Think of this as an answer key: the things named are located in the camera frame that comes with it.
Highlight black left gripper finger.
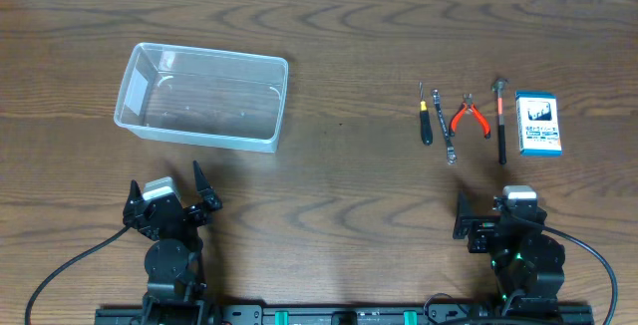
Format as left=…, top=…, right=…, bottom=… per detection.
left=192, top=161, right=223, bottom=211
left=125, top=179, right=144, bottom=215

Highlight blue white screwdriver box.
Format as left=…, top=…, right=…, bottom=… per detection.
left=515, top=91, right=562, bottom=158

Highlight clear plastic container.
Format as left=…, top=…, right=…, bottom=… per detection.
left=114, top=42, right=289, bottom=153

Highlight red handled pliers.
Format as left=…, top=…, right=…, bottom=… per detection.
left=448, top=92, right=492, bottom=141

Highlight small hammer black handle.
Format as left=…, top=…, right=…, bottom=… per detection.
left=491, top=78, right=508, bottom=165

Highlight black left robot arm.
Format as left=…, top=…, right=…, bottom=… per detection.
left=123, top=162, right=222, bottom=325

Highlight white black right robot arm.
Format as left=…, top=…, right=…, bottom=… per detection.
left=453, top=185, right=565, bottom=317

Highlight small steel wrench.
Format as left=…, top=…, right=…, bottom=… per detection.
left=431, top=89, right=457, bottom=164

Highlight black yellow screwdriver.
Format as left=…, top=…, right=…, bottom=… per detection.
left=419, top=82, right=433, bottom=146

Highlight black mounting rail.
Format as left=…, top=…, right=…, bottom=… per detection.
left=94, top=303, right=595, bottom=325

